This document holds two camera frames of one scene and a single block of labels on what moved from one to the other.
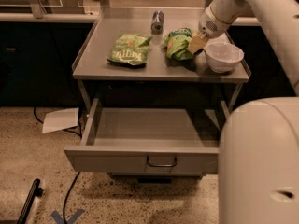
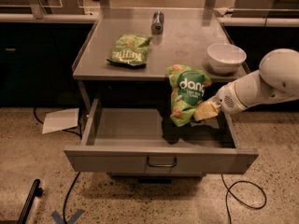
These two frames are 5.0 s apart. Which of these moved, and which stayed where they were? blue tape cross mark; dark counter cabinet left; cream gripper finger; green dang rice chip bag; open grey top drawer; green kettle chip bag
Moved: cream gripper finger; green dang rice chip bag
Stayed: green kettle chip bag; open grey top drawer; blue tape cross mark; dark counter cabinet left
